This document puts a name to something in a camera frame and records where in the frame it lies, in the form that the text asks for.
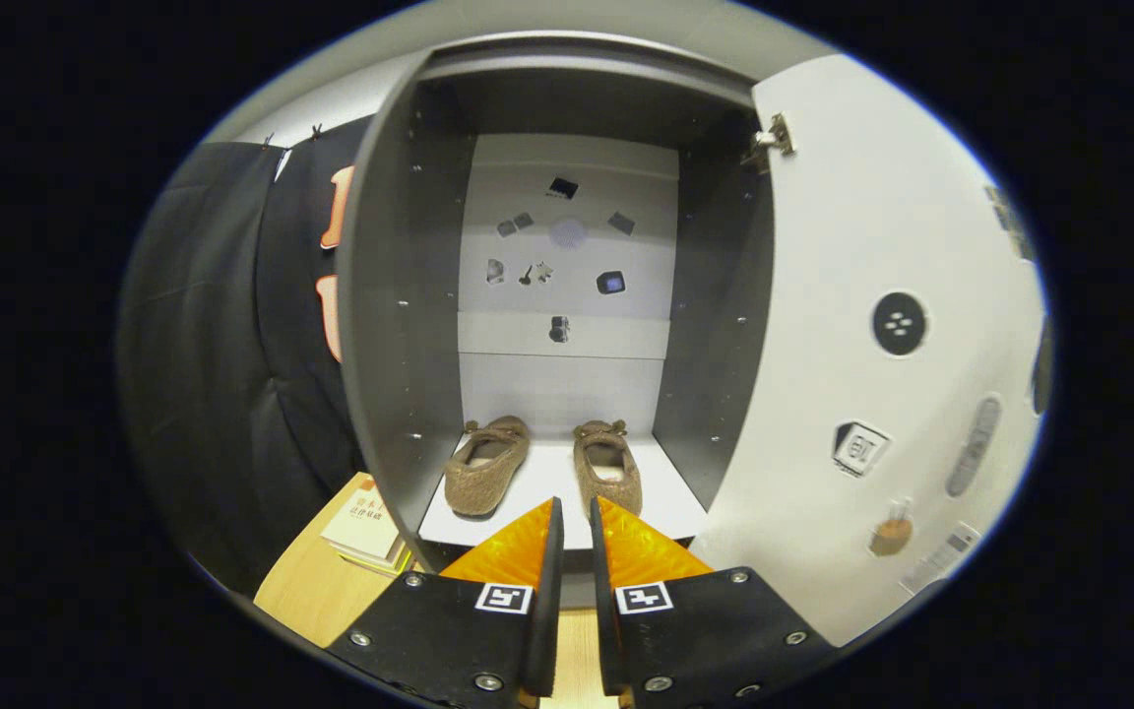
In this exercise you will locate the metal door hinge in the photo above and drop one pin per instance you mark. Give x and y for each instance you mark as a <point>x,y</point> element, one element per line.
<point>774,138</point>

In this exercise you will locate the book with yellow edges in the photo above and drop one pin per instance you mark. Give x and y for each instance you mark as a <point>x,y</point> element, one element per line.
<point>398,566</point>

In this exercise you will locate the beige book orange corner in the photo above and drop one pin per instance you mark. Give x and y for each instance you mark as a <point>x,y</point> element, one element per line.
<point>360,522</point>

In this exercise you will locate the black backdrop cloth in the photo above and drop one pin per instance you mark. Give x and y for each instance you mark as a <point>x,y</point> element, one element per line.
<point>193,345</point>

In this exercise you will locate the brown fuzzy shoe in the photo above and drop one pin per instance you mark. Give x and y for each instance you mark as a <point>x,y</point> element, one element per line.
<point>483,483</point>
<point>616,483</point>

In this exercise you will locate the white cabinet shelf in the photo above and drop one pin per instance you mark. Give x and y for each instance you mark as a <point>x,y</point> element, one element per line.
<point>552,483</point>

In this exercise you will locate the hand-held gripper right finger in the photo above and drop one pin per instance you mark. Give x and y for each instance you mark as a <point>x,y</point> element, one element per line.
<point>606,620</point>

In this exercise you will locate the grey shoe cabinet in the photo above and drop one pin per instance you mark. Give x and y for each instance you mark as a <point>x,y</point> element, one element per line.
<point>400,295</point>

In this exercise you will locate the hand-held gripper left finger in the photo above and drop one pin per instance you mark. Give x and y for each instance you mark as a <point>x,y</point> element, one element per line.
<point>549,611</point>

